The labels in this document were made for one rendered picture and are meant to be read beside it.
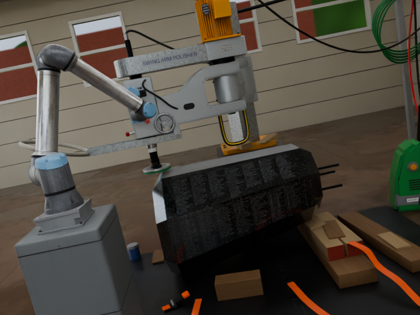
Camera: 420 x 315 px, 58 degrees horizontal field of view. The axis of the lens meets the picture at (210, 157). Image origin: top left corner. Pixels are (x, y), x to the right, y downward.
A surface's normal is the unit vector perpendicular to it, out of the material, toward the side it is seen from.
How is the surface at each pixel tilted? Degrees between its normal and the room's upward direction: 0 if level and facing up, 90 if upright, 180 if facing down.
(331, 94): 90
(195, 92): 90
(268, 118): 90
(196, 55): 90
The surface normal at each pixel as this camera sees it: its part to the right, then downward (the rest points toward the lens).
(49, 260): 0.04, 0.18
